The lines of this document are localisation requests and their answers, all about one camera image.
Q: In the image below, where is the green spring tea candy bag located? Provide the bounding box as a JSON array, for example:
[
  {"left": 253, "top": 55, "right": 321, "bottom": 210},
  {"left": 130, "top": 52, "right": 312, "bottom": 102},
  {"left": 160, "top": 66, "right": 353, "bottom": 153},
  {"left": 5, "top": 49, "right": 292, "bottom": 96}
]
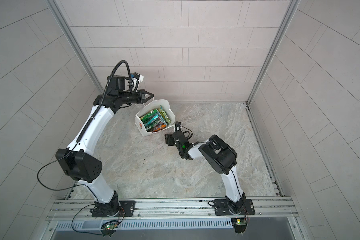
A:
[{"left": 140, "top": 109, "right": 158, "bottom": 124}]

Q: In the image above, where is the teal green candy bag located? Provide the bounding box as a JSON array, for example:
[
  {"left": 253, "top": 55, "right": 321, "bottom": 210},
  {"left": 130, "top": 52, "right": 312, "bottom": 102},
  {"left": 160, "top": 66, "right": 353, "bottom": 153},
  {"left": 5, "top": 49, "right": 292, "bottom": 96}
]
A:
[{"left": 144, "top": 114, "right": 162, "bottom": 129}]

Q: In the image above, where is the white paper bag red print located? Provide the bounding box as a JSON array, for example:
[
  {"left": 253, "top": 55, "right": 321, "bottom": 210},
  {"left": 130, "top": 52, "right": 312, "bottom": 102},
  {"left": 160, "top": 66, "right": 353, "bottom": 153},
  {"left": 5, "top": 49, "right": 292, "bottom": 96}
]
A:
[{"left": 135, "top": 99, "right": 176, "bottom": 137}]

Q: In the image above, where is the spring tea candy bag yellow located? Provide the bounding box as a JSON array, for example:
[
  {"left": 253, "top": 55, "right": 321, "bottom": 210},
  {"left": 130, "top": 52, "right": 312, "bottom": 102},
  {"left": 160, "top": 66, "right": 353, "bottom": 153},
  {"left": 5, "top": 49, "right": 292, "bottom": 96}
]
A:
[{"left": 157, "top": 105, "right": 171, "bottom": 125}]

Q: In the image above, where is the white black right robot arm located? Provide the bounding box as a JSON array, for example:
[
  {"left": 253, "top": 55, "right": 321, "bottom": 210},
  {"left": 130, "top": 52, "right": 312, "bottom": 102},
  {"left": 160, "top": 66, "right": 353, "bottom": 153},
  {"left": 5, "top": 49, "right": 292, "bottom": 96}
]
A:
[{"left": 165, "top": 122, "right": 248, "bottom": 215}]

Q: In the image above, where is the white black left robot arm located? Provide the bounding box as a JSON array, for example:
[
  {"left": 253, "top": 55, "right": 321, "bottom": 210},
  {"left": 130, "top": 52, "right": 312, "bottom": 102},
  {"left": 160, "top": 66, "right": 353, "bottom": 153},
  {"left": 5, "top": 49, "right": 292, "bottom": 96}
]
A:
[{"left": 56, "top": 76, "right": 154, "bottom": 217}]

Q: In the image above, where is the orange candy bag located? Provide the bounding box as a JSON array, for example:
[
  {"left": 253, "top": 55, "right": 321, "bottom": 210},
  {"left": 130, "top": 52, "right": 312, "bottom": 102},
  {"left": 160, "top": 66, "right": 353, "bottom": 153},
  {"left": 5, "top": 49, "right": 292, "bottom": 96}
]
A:
[{"left": 150, "top": 125, "right": 167, "bottom": 133}]

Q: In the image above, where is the green candy bag in bag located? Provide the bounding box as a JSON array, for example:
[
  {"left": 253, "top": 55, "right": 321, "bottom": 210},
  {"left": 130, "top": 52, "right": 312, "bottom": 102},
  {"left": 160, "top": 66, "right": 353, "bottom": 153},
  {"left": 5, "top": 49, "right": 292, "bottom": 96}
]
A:
[{"left": 146, "top": 121, "right": 167, "bottom": 132}]

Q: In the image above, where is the left circuit board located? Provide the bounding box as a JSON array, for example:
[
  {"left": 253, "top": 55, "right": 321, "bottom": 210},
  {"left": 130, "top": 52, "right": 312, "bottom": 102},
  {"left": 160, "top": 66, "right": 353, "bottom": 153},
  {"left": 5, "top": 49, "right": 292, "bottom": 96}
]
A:
[{"left": 101, "top": 221, "right": 120, "bottom": 231}]

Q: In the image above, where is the circuit board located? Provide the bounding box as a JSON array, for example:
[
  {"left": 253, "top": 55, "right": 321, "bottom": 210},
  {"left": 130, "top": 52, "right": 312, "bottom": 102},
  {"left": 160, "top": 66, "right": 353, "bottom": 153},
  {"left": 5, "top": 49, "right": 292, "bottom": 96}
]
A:
[
  {"left": 101, "top": 221, "right": 120, "bottom": 231},
  {"left": 231, "top": 218, "right": 248, "bottom": 234}
]

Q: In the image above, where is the right circuit board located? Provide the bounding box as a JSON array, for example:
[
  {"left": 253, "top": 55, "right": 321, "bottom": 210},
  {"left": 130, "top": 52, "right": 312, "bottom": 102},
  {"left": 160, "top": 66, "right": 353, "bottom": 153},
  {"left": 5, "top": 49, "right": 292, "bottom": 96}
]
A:
[{"left": 231, "top": 218, "right": 248, "bottom": 234}]

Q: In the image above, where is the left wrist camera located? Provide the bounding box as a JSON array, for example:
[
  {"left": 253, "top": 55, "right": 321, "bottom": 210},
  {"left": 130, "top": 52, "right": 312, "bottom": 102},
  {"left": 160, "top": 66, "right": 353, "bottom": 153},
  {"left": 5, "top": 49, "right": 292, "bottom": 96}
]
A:
[{"left": 131, "top": 73, "right": 144, "bottom": 84}]

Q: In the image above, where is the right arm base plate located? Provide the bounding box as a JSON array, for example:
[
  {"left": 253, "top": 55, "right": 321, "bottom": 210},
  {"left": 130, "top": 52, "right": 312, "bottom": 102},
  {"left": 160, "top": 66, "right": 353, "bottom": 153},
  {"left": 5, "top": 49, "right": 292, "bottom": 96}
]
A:
[{"left": 208, "top": 199, "right": 256, "bottom": 216}]

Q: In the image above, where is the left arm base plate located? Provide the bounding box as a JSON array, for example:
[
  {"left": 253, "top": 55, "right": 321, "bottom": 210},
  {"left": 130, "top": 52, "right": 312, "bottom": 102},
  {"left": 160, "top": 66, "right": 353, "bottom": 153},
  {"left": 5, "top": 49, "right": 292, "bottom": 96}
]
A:
[{"left": 90, "top": 201, "right": 136, "bottom": 218}]

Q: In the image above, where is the aluminium corner post left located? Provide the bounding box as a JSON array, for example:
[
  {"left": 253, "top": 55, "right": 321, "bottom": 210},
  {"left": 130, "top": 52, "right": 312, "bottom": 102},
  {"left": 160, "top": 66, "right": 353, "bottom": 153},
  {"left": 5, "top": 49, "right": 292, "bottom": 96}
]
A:
[{"left": 46, "top": 0, "right": 104, "bottom": 92}]

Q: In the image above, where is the aluminium corner post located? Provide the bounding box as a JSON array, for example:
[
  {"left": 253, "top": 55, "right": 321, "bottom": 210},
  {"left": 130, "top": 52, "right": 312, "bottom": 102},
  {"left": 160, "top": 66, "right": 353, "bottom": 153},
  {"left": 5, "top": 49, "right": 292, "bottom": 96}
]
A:
[
  {"left": 247, "top": 0, "right": 300, "bottom": 106},
  {"left": 46, "top": 0, "right": 104, "bottom": 92}
]

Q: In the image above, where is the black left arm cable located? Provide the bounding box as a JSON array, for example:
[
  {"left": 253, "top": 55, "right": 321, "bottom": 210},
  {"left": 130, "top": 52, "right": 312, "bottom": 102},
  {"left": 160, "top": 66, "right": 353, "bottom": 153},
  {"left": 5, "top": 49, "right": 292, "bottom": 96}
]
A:
[{"left": 36, "top": 143, "right": 88, "bottom": 192}]

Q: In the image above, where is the aluminium rail frame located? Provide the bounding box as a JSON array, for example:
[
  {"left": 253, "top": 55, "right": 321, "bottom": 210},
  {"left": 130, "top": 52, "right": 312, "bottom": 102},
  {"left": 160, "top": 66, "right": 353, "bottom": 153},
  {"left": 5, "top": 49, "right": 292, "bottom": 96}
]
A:
[{"left": 46, "top": 197, "right": 299, "bottom": 221}]

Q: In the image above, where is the aluminium corner post right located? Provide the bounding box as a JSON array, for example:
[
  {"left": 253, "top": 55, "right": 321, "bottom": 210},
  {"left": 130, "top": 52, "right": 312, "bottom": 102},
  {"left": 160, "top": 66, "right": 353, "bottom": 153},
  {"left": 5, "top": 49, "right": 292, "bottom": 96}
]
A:
[{"left": 247, "top": 0, "right": 300, "bottom": 106}]

